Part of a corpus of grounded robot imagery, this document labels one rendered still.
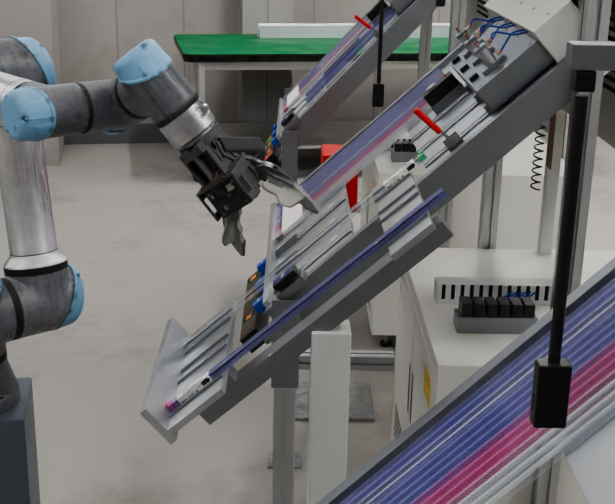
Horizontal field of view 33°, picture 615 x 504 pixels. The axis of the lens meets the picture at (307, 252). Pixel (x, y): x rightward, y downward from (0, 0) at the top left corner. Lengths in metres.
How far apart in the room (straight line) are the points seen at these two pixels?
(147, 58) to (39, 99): 0.16
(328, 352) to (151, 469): 1.32
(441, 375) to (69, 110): 0.86
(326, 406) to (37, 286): 0.61
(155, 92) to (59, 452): 1.63
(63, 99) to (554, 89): 0.82
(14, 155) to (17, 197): 0.08
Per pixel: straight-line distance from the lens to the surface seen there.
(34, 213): 1.93
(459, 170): 1.83
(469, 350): 2.02
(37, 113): 1.50
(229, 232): 1.59
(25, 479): 1.98
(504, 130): 1.83
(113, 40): 6.47
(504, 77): 1.85
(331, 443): 1.65
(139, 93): 1.50
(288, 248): 2.17
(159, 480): 2.78
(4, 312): 1.91
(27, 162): 1.92
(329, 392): 1.61
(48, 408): 3.18
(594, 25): 1.79
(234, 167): 1.50
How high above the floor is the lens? 1.42
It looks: 18 degrees down
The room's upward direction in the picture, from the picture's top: 1 degrees clockwise
